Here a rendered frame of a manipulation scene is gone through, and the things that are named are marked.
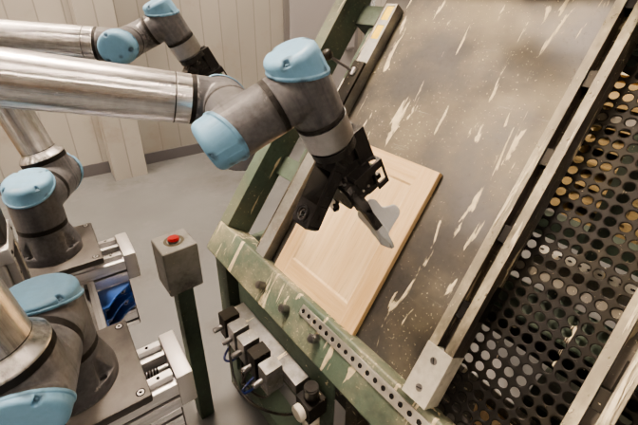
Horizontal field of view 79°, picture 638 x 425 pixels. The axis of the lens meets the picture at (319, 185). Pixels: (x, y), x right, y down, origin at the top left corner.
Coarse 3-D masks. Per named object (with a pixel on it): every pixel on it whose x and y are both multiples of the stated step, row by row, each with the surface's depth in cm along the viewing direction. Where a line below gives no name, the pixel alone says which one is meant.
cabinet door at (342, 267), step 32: (384, 160) 113; (384, 192) 110; (416, 192) 103; (352, 224) 113; (288, 256) 125; (320, 256) 117; (352, 256) 110; (384, 256) 103; (320, 288) 113; (352, 288) 106; (352, 320) 103
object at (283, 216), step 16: (400, 16) 129; (384, 32) 127; (368, 48) 128; (368, 64) 127; (352, 96) 128; (304, 160) 131; (304, 176) 128; (288, 192) 131; (288, 208) 129; (272, 224) 131; (288, 224) 130; (272, 240) 129; (272, 256) 131
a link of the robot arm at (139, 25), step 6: (132, 24) 97; (138, 24) 96; (144, 24) 96; (138, 30) 94; (144, 30) 96; (144, 36) 96; (150, 36) 97; (144, 42) 95; (150, 42) 98; (156, 42) 99; (144, 48) 96; (150, 48) 101
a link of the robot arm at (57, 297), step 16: (16, 288) 63; (32, 288) 62; (48, 288) 62; (64, 288) 62; (80, 288) 65; (32, 304) 59; (48, 304) 59; (64, 304) 61; (80, 304) 65; (48, 320) 58; (64, 320) 60; (80, 320) 63; (80, 336) 61
